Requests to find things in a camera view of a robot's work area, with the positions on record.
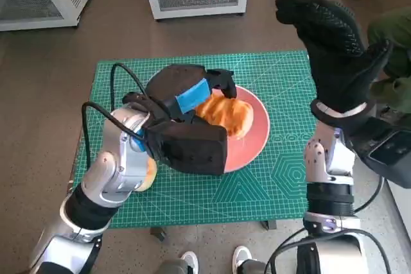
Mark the person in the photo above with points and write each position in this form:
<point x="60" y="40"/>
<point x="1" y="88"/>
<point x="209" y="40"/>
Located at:
<point x="395" y="27"/>

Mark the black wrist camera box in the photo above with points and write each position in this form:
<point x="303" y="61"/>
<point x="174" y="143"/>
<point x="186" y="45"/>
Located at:
<point x="192" y="149"/>
<point x="388" y="155"/>

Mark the green cutting mat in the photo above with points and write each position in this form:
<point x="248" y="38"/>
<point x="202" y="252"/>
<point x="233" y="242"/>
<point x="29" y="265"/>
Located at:
<point x="192" y="197"/>

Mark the white desk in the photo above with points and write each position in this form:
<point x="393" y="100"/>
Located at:
<point x="401" y="216"/>

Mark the white shoe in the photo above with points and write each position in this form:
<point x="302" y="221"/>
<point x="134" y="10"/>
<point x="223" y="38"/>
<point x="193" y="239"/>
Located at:
<point x="241" y="258"/>
<point x="190" y="262"/>

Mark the long braided toy bread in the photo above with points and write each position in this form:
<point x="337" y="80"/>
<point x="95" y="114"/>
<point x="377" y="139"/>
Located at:
<point x="231" y="116"/>

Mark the round toy bread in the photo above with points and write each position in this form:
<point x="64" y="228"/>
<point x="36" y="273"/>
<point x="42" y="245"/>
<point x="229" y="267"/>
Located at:
<point x="149" y="177"/>

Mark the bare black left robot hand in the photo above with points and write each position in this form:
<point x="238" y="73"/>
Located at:
<point x="180" y="84"/>

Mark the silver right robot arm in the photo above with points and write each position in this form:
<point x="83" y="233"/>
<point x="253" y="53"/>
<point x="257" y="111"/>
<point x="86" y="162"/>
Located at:
<point x="330" y="197"/>

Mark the pink bowl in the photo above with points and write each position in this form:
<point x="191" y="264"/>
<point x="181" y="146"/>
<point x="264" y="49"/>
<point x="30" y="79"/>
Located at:
<point x="258" y="126"/>

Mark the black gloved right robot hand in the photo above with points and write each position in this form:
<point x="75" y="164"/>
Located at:
<point x="340" y="62"/>

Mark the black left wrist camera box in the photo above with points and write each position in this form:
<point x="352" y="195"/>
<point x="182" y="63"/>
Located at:
<point x="192" y="149"/>

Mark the black table leg bracket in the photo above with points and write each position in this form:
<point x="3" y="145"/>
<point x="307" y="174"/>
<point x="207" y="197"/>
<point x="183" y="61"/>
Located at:
<point x="268" y="224"/>
<point x="158" y="234"/>

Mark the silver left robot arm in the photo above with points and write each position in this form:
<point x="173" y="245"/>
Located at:
<point x="109" y="165"/>

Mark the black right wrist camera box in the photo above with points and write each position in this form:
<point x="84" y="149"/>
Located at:
<point x="388" y="155"/>

